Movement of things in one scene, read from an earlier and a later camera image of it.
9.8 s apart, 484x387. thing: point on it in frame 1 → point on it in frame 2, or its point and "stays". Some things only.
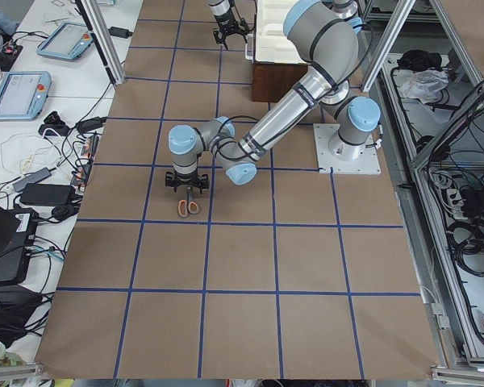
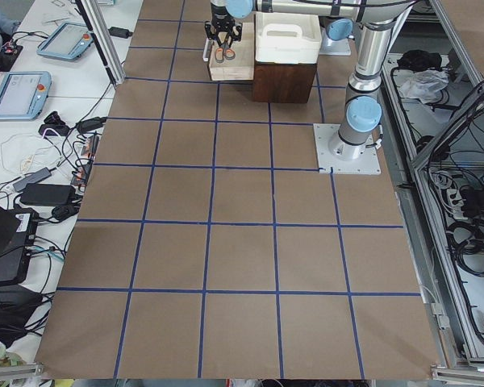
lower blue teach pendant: (21, 96) stays
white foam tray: (272, 43) stays
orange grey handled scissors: (188, 205) → (224, 52)
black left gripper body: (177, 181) → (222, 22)
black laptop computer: (9, 236) stays
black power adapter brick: (50, 195) stays
